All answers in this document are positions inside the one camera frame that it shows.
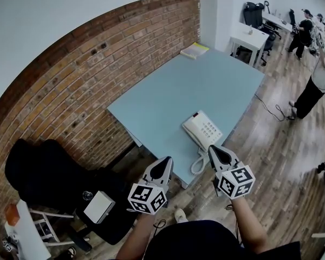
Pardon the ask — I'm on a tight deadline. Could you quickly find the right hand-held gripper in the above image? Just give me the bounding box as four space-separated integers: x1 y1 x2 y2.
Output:
207 144 256 200

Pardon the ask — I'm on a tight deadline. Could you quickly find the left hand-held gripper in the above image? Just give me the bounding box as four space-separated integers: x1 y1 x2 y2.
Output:
127 156 174 216

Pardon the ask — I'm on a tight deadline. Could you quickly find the person's left forearm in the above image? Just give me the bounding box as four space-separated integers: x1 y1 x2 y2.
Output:
116 212 155 258

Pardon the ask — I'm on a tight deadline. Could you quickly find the person's right forearm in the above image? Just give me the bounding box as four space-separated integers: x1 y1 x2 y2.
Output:
231 198 269 254

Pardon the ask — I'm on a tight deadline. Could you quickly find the white telephone base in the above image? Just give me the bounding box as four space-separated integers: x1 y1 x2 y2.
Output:
182 109 223 153

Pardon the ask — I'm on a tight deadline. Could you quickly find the person's left white shoe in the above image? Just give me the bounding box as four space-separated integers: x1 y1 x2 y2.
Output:
174 209 189 224

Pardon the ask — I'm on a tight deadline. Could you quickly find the white flat box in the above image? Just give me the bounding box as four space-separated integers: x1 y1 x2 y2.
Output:
83 190 116 224

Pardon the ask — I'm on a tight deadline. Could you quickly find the light blue table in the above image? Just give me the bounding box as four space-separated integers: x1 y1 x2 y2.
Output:
107 49 265 191

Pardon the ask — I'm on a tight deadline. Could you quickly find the person's black clothing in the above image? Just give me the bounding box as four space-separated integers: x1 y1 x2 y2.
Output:
105 220 303 260

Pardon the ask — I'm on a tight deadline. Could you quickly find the yellow and white notebook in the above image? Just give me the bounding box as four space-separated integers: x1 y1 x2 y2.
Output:
180 42 210 61

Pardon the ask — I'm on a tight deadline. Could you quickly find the black office chair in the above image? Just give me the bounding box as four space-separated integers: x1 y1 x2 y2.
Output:
4 138 138 251

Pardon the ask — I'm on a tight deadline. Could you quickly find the small white desk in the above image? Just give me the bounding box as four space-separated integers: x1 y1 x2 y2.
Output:
229 22 270 69

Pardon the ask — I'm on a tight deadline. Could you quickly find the black swivel chair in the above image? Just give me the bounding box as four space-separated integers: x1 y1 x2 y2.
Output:
259 23 277 60

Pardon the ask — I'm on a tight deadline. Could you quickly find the long white desk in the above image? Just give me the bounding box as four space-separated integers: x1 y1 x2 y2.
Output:
262 11 296 35

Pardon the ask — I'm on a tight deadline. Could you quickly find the white side table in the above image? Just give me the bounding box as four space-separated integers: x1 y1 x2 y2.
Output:
4 200 75 260

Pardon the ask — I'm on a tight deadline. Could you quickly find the black mesh chair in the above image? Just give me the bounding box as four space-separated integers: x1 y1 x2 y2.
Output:
243 1 265 29

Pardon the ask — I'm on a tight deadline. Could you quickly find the orange box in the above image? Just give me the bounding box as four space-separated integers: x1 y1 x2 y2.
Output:
4 203 20 226

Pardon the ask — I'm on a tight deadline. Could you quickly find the spare hand-held gripper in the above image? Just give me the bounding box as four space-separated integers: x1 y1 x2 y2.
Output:
1 234 17 253

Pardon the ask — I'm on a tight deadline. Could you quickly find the white cord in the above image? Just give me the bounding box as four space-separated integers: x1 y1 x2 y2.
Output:
190 149 208 176

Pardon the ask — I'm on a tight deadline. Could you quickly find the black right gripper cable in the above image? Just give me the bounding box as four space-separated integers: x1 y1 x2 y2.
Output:
224 204 243 246

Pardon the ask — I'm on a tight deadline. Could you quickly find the black floor cable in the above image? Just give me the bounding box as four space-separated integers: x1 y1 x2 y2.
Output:
254 93 296 122

